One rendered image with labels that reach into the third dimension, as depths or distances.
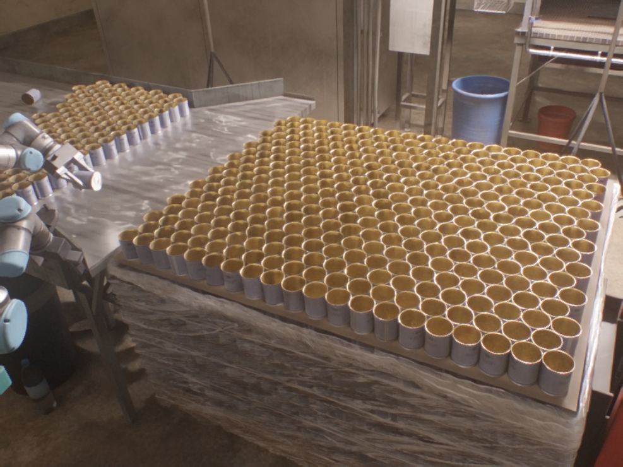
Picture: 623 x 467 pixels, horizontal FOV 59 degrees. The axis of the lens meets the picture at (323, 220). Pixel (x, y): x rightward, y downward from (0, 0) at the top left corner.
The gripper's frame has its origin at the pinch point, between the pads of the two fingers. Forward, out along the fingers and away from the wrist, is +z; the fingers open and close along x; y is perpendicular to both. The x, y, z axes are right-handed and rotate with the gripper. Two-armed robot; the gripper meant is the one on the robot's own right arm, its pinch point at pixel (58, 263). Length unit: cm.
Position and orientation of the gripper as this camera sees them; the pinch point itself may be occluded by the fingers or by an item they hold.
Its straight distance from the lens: 181.4
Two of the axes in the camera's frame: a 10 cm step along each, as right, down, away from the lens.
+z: -0.2, 5.2, 8.5
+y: -2.0, 8.3, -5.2
